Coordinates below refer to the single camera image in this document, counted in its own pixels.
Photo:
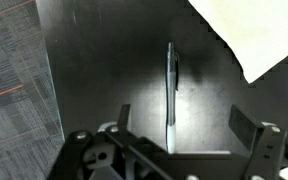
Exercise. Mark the black and grey pen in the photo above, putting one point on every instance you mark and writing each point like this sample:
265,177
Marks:
171,87

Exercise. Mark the brown paper sheet left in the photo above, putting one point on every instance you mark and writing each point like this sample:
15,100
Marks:
255,30

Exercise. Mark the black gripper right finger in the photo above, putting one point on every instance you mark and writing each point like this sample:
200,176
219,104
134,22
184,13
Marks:
246,128

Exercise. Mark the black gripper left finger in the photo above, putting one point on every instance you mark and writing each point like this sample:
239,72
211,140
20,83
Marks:
125,116

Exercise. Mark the black side table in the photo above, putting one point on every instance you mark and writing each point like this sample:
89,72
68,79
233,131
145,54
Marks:
160,57

